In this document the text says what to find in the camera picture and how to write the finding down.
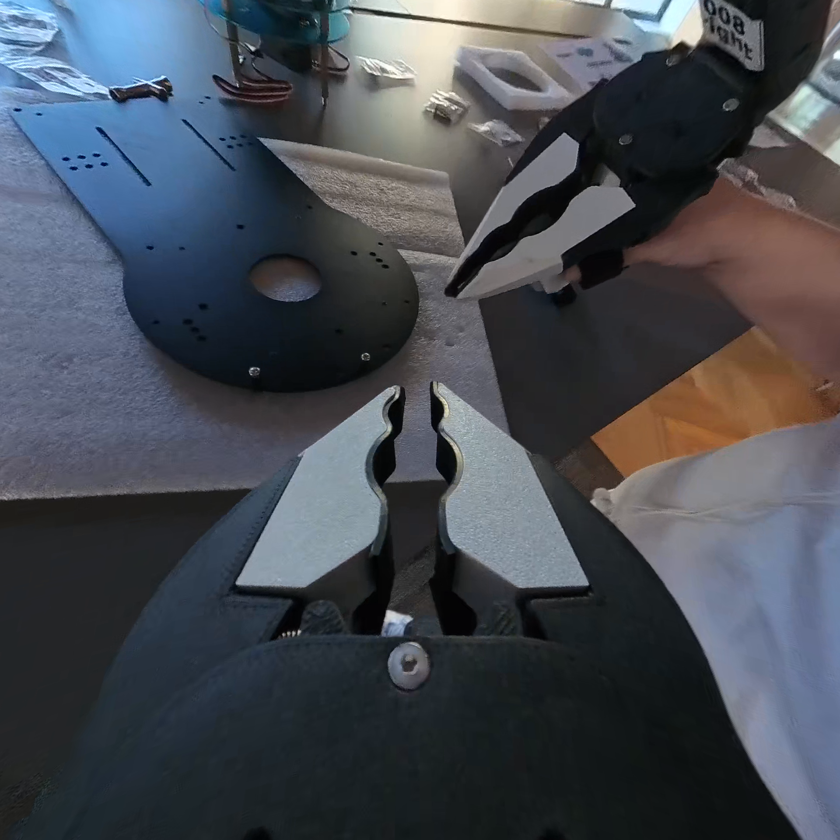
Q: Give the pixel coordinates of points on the person's right forearm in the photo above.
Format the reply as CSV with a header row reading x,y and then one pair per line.
x,y
787,282

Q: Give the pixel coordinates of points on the blue toy robot arm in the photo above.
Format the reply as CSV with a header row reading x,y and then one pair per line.
x,y
289,33

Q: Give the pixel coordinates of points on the person's right hand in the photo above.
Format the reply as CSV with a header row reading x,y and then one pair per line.
x,y
689,239

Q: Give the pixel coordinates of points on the printed paper sheet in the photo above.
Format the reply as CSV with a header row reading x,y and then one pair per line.
x,y
590,59

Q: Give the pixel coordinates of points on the black metal base plate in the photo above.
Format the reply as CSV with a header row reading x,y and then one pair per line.
x,y
197,210

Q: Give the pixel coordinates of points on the grey foam sheet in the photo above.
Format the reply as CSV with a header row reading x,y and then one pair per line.
x,y
79,367

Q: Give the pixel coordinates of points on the white foam block with hole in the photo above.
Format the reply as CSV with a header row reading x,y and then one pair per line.
x,y
472,65

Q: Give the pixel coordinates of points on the clear plastic bag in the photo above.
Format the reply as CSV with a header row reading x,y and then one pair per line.
x,y
495,131
26,19
446,106
52,72
387,67

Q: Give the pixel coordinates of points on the small metal bracket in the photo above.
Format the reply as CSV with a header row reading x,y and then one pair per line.
x,y
141,88

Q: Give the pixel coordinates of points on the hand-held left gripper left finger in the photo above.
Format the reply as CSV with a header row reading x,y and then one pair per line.
x,y
308,518

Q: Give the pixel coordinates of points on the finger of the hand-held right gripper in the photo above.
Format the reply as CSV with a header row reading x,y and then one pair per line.
x,y
538,170
558,243

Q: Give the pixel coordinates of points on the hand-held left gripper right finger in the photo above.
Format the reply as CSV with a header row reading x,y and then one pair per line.
x,y
512,518

